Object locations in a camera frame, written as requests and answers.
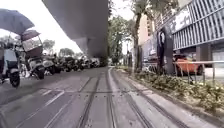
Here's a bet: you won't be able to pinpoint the orange car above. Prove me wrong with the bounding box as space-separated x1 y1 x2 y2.
173 54 204 76

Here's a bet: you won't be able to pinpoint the grey building with slatted front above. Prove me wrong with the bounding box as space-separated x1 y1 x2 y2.
139 0 224 78

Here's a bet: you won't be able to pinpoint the blue umbrella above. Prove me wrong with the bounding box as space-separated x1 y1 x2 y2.
0 8 36 36

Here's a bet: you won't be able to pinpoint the grey paved pavement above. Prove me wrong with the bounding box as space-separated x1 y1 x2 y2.
0 65 221 128

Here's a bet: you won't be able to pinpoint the low green planting bed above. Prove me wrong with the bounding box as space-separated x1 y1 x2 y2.
117 65 224 115

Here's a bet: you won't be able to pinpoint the grey metal railing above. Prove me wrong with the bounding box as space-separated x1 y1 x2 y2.
173 59 224 86

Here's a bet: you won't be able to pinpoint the green trees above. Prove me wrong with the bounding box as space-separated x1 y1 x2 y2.
107 14 133 66

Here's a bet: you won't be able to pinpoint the grey kerb strip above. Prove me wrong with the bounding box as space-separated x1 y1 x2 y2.
113 67 224 128

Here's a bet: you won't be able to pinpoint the tall tree trunk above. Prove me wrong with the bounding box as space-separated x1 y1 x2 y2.
130 0 151 76

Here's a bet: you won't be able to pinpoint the dark standing sign board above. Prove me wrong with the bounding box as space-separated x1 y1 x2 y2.
156 25 176 76

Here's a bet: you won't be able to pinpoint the grey concrete overpass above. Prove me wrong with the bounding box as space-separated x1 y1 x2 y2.
41 0 110 67

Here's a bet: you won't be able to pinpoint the beige building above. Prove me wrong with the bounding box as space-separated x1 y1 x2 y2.
137 13 155 46

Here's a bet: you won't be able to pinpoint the row of parked scooters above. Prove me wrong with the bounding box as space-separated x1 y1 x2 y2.
0 29 101 89

